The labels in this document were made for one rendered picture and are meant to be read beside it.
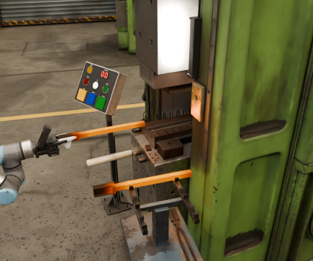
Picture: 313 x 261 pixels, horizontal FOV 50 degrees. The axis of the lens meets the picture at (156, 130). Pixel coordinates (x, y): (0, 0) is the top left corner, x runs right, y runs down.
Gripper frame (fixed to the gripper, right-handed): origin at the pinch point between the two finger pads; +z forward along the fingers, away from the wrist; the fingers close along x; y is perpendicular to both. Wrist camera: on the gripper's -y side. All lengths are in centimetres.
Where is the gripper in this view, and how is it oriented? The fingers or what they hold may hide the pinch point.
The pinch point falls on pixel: (73, 135)
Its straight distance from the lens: 177.9
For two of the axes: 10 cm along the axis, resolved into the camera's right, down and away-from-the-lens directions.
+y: 0.2, 8.6, 5.1
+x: 3.9, 4.6, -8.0
